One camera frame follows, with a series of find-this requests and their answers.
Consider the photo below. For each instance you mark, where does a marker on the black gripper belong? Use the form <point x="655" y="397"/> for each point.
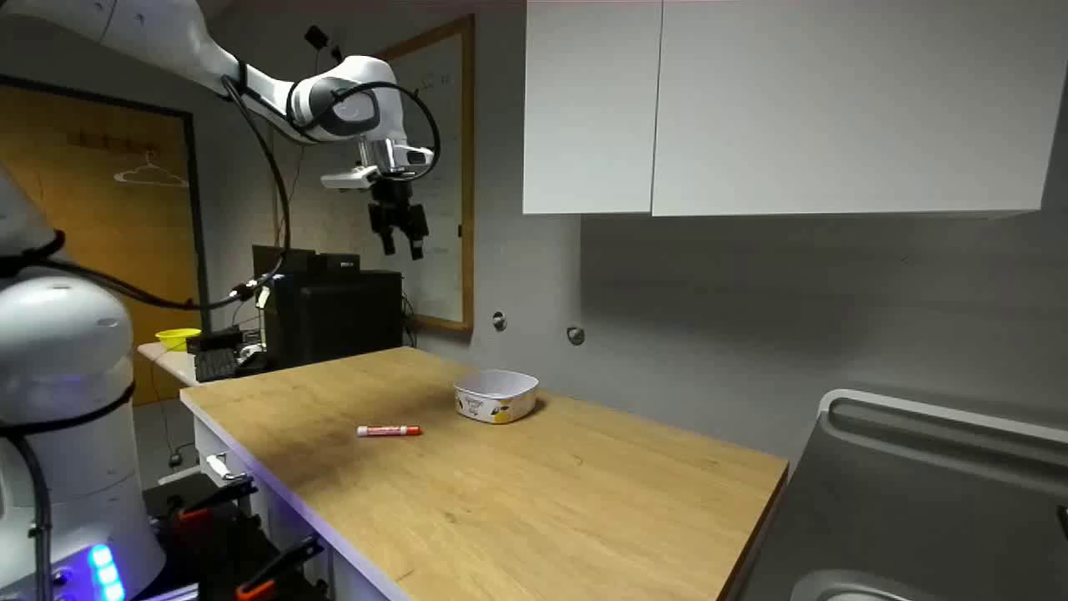
<point x="397" y="204"/>

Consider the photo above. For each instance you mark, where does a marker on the red marker with white cap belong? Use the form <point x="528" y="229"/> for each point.
<point x="389" y="433"/>

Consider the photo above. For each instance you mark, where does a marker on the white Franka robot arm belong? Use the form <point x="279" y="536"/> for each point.
<point x="69" y="369"/>

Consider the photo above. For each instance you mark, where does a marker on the white paper bowl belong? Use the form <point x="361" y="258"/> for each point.
<point x="496" y="404"/>

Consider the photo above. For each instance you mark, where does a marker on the large black box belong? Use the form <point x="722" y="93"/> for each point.
<point x="336" y="319"/>

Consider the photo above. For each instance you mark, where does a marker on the small black device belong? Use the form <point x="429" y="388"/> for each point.
<point x="229" y="354"/>

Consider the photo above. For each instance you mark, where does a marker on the yellow container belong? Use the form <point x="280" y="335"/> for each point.
<point x="177" y="337"/>

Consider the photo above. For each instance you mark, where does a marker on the white side table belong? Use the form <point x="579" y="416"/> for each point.
<point x="167" y="361"/>

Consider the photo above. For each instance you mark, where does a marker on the orange board with hanger drawing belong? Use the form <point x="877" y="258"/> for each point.
<point x="100" y="221"/>

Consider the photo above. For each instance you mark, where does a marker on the black orange clamp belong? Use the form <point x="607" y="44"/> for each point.
<point x="279" y="569"/>
<point x="213" y="505"/>

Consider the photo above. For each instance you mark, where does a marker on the stainless steel sink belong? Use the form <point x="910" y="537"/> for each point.
<point x="923" y="502"/>

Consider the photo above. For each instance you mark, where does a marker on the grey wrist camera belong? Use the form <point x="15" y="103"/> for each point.
<point x="353" y="175"/>

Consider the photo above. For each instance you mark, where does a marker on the round metal wall knob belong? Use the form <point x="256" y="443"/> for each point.
<point x="500" y="320"/>
<point x="574" y="335"/>

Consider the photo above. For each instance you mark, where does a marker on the white wall cabinet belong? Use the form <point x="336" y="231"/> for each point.
<point x="778" y="102"/>

